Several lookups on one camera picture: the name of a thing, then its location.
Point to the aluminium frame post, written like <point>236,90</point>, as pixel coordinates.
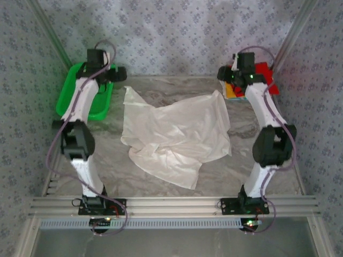
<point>48,29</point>
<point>294,32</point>

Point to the folded red t-shirt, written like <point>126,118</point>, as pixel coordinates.
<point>264,70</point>

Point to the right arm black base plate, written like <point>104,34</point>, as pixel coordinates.
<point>227,206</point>

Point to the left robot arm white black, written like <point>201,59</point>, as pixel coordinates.
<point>80,101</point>

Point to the controller board with leds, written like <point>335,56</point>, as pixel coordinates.
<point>250,223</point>
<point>103,222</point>

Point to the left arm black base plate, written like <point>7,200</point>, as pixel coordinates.
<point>118,206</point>

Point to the folded white t-shirt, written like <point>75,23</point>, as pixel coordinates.
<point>223,86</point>

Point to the right controller board with LEDs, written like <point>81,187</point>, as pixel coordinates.
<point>250,223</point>

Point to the left controller board with LEDs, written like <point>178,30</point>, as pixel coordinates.
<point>103,222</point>

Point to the green plastic basket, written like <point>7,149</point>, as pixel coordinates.
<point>99,107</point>

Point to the white t-shirt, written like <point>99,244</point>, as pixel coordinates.
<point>223,86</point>
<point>174,134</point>

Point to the folded yellow t-shirt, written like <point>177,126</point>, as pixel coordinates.
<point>229,91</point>

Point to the aluminium mounting rail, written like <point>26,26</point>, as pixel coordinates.
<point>174,204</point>

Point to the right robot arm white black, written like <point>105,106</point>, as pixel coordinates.
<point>264,107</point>

